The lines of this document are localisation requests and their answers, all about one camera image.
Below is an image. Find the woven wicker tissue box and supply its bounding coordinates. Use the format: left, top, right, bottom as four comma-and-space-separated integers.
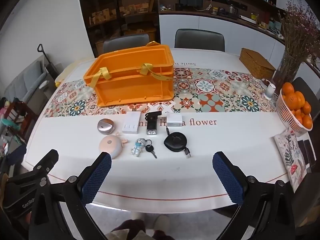
239, 48, 276, 80

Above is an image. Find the dark wooden shelf cabinet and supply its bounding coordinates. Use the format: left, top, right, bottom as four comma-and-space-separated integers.
79, 0, 160, 56

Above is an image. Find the left grey dining chair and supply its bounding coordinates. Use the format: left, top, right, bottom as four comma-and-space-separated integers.
103, 34, 150, 53

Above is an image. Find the pink round doll toy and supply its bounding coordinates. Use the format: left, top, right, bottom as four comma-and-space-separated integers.
99, 135, 128, 159

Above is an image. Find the grey dining chair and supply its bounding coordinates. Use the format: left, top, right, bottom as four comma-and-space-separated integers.
103, 34, 150, 53
175, 29, 225, 52

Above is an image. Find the cream yellow stool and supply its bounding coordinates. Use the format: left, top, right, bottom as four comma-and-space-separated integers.
55, 57, 95, 88

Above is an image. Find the orange plastic storage crate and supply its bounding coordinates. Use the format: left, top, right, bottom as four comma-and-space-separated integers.
84, 41, 174, 107

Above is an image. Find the patterned tile table runner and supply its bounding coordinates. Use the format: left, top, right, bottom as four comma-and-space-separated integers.
44, 67, 276, 118

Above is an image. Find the white power adapter cube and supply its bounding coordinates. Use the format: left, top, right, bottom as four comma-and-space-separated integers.
166, 112, 183, 127

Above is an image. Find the right grey dining chair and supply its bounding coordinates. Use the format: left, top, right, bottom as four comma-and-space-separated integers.
175, 29, 225, 52

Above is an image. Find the white small cup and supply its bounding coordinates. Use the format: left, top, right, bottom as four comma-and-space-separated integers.
264, 83, 276, 100

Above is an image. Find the astronaut keychain with keys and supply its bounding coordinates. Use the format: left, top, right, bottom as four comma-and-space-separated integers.
131, 138, 157, 159

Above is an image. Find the white basket of oranges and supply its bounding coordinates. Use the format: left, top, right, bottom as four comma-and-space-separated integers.
276, 79, 316, 137

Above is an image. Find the grey sofa armchair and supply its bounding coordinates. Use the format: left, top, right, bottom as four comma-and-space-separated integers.
4, 57, 48, 105

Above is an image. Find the silver oval case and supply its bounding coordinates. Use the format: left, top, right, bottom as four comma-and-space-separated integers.
97, 118, 115, 135

